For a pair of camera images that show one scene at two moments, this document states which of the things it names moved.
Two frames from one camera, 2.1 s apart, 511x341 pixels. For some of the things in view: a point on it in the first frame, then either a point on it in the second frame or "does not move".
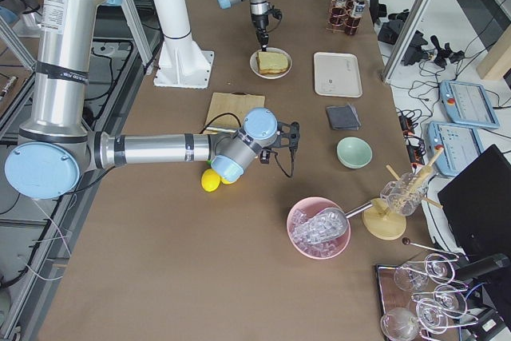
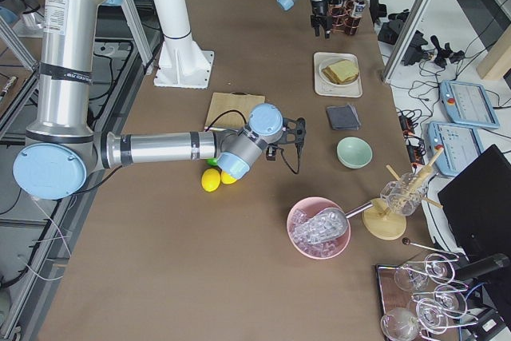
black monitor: [477, 204] does not move
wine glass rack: [422, 299] does not move
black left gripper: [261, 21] to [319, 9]
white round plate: [255, 68] to [330, 61]
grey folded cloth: [343, 117] does not move
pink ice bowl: [318, 251] does not move
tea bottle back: [339, 9] does not move
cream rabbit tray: [337, 74] does not move
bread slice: [268, 71] to [342, 72]
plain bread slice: [272, 62] to [344, 69]
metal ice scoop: [325, 224] does not move
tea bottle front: [352, 24] does not move
